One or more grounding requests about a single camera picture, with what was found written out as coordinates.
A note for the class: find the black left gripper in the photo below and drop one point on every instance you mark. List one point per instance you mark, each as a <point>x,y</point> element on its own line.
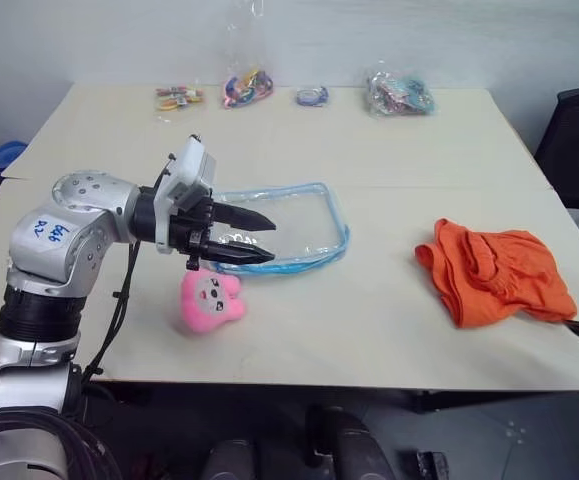
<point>191,235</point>

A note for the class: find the clear blue-trimmed zipper pouch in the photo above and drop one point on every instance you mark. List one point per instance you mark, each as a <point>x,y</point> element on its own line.
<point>314,200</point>

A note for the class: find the orange cloth shorts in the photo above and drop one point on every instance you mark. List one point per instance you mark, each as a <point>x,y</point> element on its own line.
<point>499,280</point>

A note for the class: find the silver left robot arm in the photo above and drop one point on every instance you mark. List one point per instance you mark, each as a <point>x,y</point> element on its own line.
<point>54,245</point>

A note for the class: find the clear bag of colourful bands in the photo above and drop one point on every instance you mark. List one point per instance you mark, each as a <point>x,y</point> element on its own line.
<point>246,87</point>

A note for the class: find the clear bag of colourful stickers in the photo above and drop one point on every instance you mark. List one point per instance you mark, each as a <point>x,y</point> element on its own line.
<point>401,95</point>

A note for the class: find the black office chair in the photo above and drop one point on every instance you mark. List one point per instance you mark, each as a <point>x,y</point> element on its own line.
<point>576,145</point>

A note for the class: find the small black floor object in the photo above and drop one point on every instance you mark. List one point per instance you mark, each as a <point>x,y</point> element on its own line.
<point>431,465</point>

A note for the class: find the short dark rounded shape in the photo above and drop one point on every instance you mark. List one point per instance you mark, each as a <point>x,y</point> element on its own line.
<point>234,462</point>

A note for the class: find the tall dark rounded shape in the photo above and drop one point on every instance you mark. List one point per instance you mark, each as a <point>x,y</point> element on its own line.
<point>344,445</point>

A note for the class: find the blue bowl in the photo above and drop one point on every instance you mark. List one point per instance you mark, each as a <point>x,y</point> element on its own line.
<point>1,157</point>

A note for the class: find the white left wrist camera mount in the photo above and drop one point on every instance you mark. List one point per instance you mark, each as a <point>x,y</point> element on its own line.
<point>189,170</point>

